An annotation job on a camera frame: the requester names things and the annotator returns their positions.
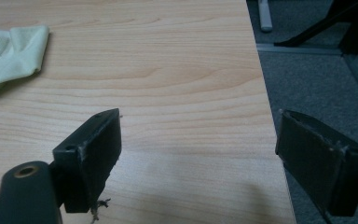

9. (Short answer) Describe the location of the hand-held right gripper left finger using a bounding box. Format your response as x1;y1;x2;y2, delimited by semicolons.
51;107;123;214

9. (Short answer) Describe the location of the white desk frame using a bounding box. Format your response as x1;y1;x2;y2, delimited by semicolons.
257;0;274;34

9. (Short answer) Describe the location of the black metal stand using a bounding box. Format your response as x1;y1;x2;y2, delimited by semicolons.
273;0;358;85

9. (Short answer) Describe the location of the pale yellow sock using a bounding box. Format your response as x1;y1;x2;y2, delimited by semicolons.
0;24;50;103

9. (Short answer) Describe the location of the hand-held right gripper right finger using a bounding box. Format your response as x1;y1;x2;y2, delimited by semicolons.
274;108;358;217

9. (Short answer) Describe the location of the grey metal floor rail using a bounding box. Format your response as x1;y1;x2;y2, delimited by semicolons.
255;42;344;56

